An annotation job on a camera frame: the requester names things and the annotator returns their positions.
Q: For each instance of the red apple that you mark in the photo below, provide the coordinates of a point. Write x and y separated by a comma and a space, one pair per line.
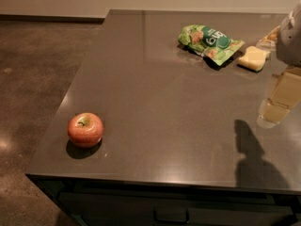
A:
85, 130

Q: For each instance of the yellow sponge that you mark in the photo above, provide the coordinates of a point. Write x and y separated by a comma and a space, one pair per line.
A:
253, 59

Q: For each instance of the black drawer handle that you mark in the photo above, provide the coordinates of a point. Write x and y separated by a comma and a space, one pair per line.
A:
175, 216

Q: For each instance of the dark cabinet drawer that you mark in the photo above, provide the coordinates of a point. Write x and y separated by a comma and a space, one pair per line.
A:
93, 206

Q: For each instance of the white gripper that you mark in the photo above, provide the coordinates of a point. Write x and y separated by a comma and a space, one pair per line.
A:
290, 42

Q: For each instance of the green rice chip bag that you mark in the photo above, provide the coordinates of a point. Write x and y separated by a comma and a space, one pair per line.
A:
209, 42

